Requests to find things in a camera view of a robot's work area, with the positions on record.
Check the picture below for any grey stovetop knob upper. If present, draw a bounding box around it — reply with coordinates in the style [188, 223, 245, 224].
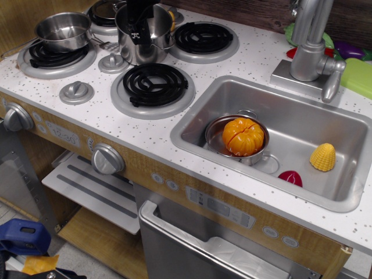
[98, 53, 129, 74]

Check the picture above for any back left black burner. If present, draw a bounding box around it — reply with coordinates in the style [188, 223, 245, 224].
[86, 0, 126, 36]

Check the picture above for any small steel pot in sink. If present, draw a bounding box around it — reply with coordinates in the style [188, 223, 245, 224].
[205, 110, 270, 166]

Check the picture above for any tall steel pot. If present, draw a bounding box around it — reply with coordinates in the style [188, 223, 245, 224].
[115, 1, 175, 65]

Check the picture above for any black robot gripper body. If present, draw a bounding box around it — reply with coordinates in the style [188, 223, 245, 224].
[126, 0, 160, 45]

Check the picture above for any grey stovetop knob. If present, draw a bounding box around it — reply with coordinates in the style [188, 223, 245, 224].
[59, 81, 94, 105]
[98, 53, 129, 74]

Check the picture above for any front centre black burner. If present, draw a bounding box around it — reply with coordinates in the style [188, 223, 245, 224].
[110, 63, 196, 120]

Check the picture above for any orange toy pumpkin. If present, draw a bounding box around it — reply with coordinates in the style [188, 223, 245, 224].
[222, 117, 264, 157]

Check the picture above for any steel saucepan with handle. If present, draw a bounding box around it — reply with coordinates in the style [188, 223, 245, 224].
[1, 12, 92, 59]

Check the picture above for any open oven door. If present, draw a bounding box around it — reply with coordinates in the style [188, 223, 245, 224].
[1, 123, 60, 234]

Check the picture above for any silver oven dial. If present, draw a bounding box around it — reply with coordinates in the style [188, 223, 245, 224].
[3, 102, 34, 132]
[91, 143, 126, 175]

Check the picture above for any front left black burner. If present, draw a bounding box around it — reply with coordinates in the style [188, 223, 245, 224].
[17, 40, 96, 80]

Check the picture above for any right silver oven dial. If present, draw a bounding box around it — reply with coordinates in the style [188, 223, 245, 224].
[91, 143, 126, 175]

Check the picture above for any yellow toy corn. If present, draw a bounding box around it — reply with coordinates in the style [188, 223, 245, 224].
[309, 143, 336, 172]

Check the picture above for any digital clock panel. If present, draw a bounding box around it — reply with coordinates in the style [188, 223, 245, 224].
[45, 121, 80, 148]

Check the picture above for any blue clamp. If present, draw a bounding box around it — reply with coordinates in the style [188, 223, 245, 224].
[1, 219, 52, 256]

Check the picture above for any white oven rack shelf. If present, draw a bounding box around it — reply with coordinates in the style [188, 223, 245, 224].
[42, 152, 140, 235]

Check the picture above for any black burner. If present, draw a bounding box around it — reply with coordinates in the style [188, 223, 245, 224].
[17, 40, 96, 80]
[170, 22, 239, 64]
[86, 0, 126, 36]
[110, 63, 196, 120]

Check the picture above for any grey stovetop knob lower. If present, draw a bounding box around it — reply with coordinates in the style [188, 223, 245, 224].
[59, 81, 94, 105]

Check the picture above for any red toy pepper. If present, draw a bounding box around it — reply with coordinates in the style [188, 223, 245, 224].
[286, 47, 334, 59]

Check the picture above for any steel sink basin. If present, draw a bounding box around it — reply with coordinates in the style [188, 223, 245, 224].
[170, 76, 371, 213]

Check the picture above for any left silver oven dial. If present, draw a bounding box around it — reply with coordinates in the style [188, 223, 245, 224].
[3, 102, 34, 132]

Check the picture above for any red toy fruit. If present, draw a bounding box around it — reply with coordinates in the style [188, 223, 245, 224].
[278, 170, 303, 187]

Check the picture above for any silver toy faucet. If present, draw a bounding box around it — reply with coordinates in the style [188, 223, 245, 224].
[270, 1, 346, 103]

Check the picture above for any yellow tape piece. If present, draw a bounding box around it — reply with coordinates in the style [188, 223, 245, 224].
[22, 255, 59, 275]

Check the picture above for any back right black burner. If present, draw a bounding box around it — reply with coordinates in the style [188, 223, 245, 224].
[170, 22, 239, 64]

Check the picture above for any yellow toy behind pot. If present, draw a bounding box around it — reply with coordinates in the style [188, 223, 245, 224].
[168, 10, 176, 32]

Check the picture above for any green toy leaf vegetable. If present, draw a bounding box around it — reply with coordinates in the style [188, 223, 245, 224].
[284, 23, 335, 49]

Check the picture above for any silver dishwasher door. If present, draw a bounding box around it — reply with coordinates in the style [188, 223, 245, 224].
[139, 201, 321, 278]

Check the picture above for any green plastic cutting board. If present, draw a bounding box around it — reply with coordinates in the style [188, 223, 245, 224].
[341, 58, 372, 99]

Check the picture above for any purple toy eggplant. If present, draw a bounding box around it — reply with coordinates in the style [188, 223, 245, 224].
[334, 41, 365, 60]

